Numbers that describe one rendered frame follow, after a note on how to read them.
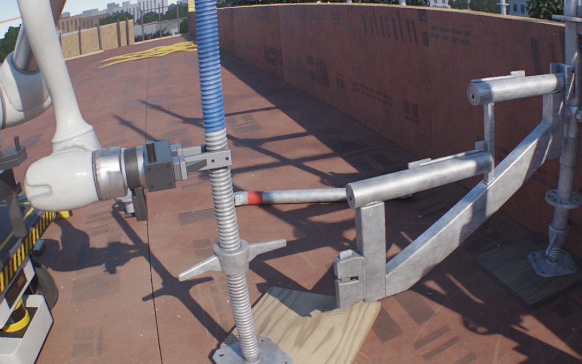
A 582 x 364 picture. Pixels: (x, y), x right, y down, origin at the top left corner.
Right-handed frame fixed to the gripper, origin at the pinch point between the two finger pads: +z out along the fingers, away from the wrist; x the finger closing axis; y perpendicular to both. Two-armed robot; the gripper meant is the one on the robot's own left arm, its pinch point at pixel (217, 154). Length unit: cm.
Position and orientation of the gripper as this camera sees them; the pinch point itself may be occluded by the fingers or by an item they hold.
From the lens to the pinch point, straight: 88.2
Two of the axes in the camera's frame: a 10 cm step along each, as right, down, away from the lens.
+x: -2.9, -3.0, 9.1
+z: 9.5, -1.6, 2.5
